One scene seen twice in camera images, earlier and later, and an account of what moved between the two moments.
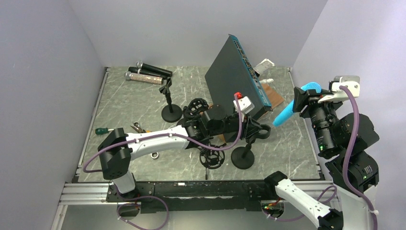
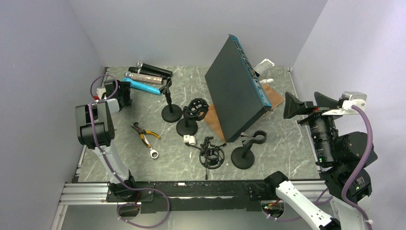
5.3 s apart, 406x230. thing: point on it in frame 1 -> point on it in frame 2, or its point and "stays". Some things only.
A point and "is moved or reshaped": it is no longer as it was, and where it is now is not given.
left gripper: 252,124 -> 125,86
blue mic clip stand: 242,157 is moved or reshaped
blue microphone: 289,109 -> 143,86
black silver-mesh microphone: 161,71 stays
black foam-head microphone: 140,71 stays
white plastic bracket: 264,65 stays
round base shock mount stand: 194,107 stays
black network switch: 231,73 stays
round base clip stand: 169,114 stays
